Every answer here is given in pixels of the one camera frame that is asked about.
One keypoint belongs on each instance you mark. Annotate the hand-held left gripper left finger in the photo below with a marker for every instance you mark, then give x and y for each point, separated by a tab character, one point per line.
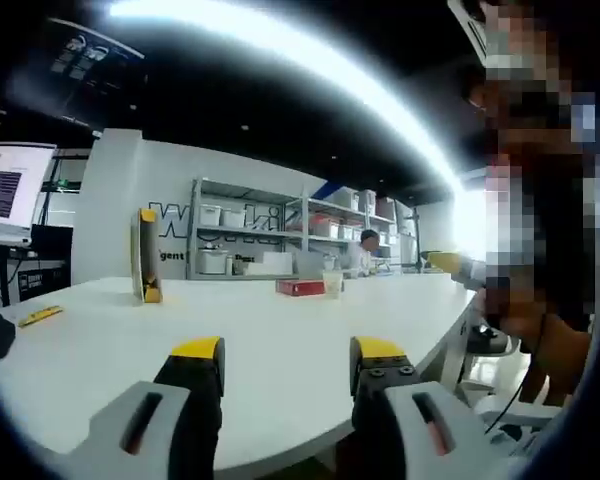
180	425

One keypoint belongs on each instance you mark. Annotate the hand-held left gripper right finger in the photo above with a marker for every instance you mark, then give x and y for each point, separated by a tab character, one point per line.
375	425

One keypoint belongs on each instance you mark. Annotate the white cup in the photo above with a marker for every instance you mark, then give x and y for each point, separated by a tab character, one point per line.
333	286

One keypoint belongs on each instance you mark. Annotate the yellow strip tool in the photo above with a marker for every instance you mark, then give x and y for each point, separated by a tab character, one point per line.
40	316

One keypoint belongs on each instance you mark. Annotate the open silver laptop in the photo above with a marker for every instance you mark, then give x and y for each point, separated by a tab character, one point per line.
15	185

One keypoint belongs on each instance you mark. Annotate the black tripod stand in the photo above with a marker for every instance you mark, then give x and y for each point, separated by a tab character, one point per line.
418	240

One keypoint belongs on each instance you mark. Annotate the white office chair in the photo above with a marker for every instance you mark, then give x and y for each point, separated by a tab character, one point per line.
490	342

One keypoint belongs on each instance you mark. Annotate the red flat box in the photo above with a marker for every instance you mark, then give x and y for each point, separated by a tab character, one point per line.
300	287

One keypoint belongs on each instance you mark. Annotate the grey metal shelf rack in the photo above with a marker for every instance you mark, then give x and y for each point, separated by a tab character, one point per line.
300	235

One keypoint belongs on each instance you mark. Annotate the yellow cardboard box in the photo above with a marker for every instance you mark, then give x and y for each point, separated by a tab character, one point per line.
147	250

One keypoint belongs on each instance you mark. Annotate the black labelled box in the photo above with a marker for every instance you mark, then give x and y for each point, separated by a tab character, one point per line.
40	285

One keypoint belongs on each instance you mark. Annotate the row of white storage bins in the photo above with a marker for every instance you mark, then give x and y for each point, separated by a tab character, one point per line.
215	216

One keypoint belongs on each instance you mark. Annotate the black monitor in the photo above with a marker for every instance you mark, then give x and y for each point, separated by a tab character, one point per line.
52	247

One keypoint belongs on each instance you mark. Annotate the long ceiling light strip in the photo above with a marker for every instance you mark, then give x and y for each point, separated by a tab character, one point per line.
330	75

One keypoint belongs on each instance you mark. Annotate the side desk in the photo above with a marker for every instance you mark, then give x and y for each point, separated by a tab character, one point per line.
3	280

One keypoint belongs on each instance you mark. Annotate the ceiling air conditioner unit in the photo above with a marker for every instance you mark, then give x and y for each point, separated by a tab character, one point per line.
472	30

